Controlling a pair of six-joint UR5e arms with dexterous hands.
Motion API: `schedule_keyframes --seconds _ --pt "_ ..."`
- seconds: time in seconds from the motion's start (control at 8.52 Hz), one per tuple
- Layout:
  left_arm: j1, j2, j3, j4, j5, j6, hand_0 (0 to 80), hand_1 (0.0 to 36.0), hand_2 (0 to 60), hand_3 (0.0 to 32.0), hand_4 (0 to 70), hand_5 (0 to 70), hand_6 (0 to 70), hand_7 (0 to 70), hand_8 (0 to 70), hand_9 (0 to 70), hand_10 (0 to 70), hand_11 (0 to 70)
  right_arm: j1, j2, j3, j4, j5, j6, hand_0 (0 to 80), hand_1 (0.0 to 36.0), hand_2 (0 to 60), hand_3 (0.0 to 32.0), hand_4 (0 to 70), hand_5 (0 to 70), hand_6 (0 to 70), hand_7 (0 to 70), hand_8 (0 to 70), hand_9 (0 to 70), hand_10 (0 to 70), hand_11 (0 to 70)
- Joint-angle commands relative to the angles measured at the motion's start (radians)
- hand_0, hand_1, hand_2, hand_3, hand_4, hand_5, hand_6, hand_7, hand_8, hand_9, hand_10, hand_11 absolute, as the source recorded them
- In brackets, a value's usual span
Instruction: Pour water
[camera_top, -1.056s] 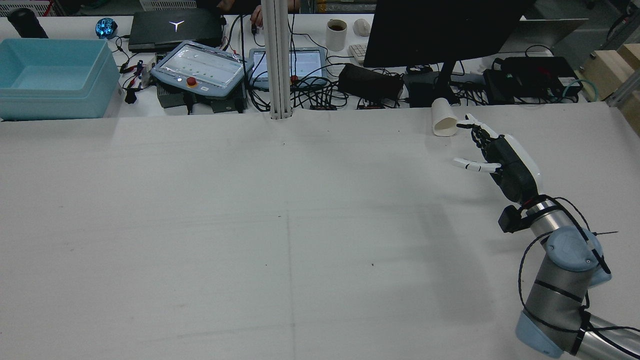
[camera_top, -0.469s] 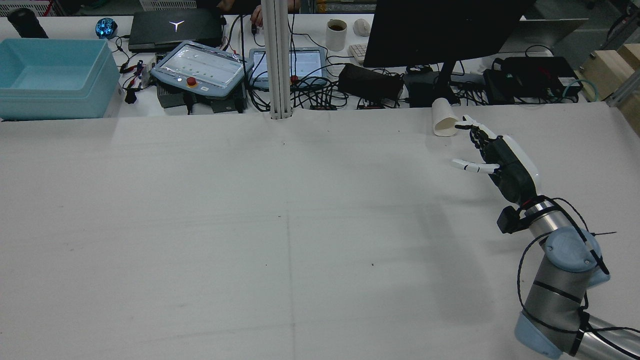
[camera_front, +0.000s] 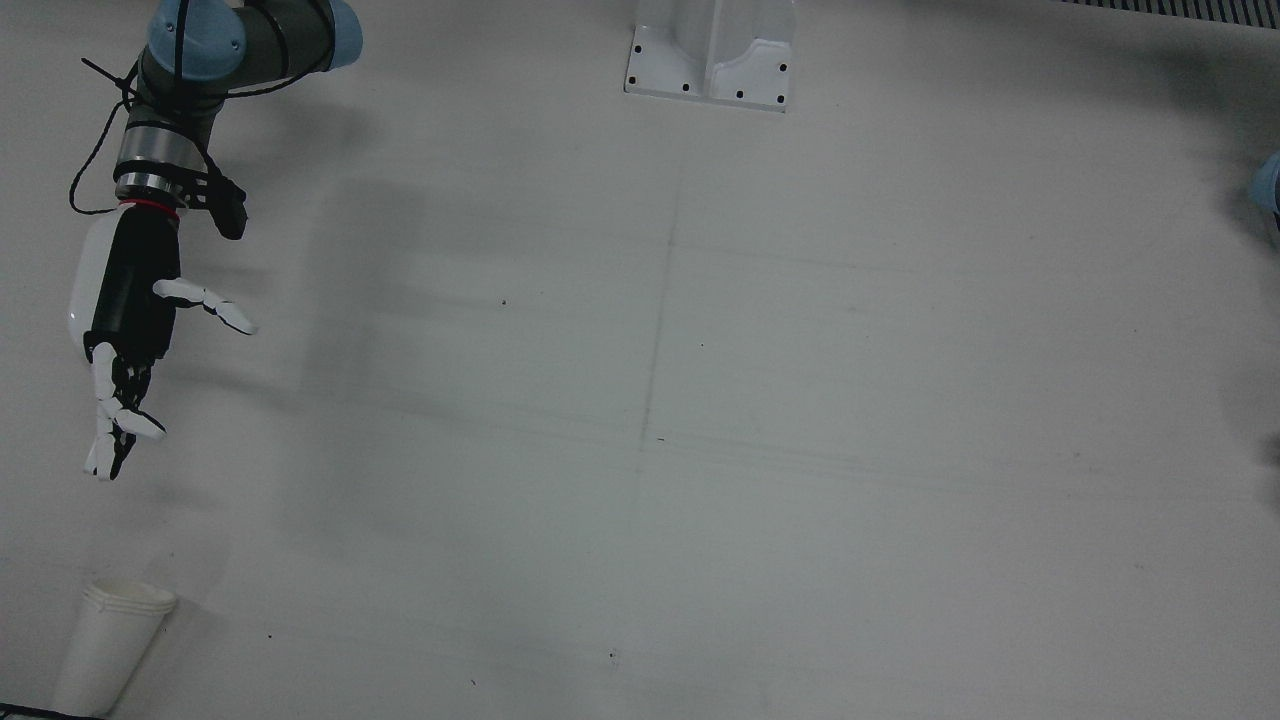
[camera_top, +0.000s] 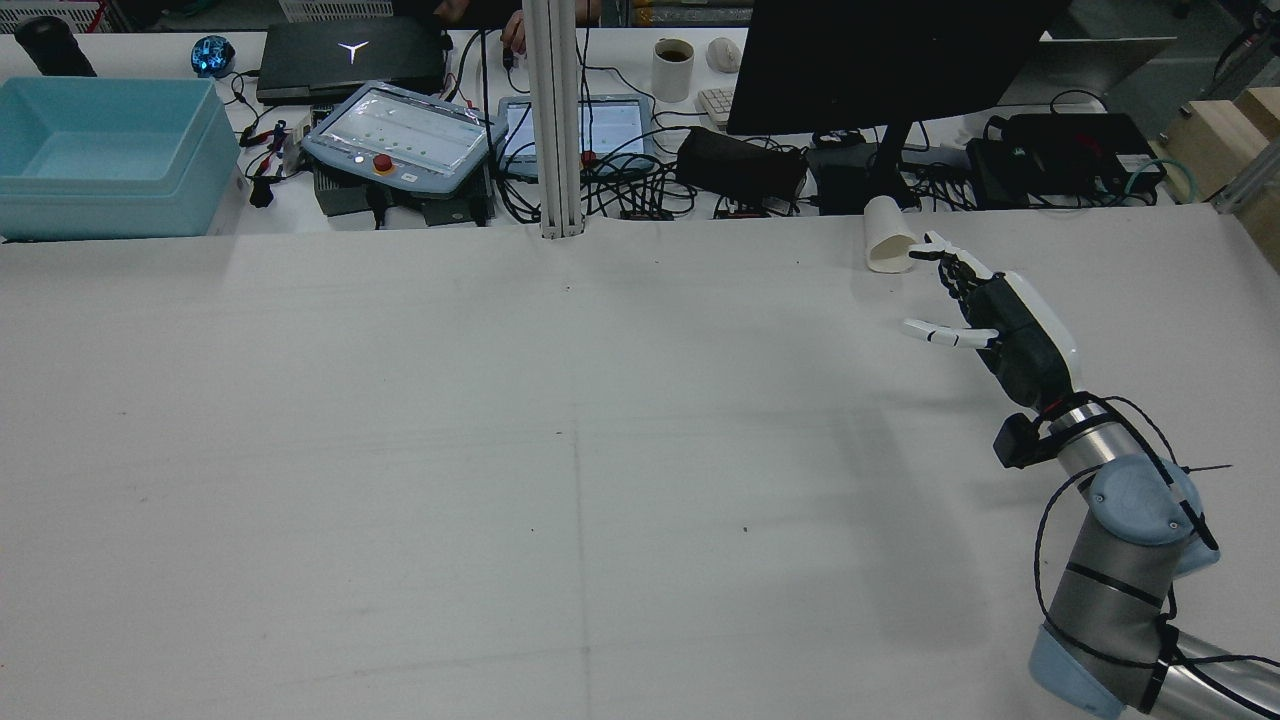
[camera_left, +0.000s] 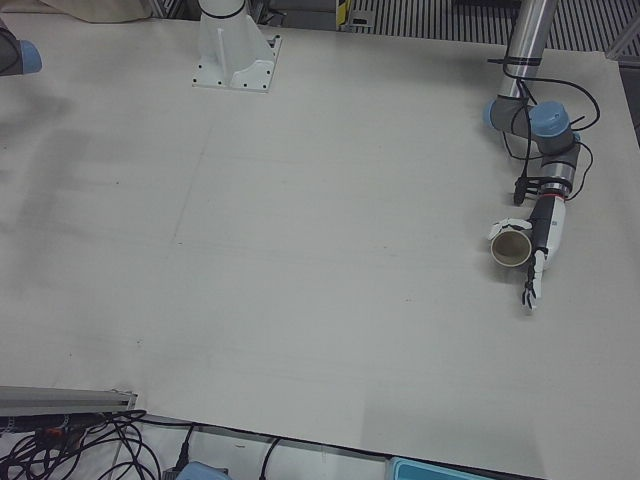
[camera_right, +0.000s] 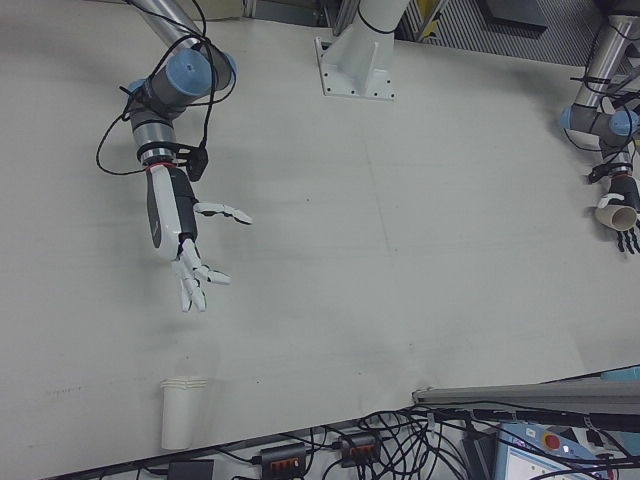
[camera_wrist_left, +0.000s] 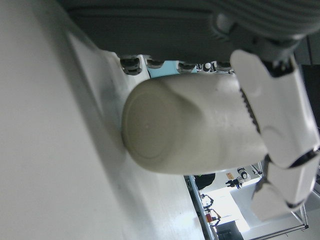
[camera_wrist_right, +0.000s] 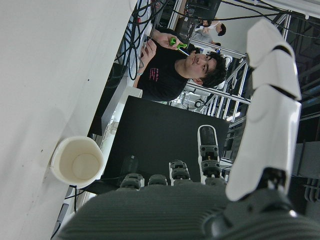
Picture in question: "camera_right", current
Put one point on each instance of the grey ribbed grating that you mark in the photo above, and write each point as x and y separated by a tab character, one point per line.
460	30

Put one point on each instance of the light blue plastic bin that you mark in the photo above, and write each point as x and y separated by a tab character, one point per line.
625	374

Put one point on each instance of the grey teach pendant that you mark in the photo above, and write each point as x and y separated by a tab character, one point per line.
550	455

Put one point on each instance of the white paper cup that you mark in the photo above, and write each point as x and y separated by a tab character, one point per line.
177	420

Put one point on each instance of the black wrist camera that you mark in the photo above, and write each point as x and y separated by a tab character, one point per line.
199	162
597	175

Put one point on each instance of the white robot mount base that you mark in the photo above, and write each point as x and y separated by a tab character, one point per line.
357	70

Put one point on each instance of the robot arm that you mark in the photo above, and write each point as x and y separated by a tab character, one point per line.
582	117
165	85

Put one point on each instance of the beige paper cup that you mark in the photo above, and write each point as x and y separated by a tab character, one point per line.
612	216

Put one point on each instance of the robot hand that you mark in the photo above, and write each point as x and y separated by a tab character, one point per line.
167	215
627	190

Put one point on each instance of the aluminium profile post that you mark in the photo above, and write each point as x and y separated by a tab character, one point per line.
525	395

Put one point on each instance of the black orange power strip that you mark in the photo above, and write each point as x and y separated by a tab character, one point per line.
282	457
359	447

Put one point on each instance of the black adapter brick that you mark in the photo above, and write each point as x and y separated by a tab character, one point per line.
190	471

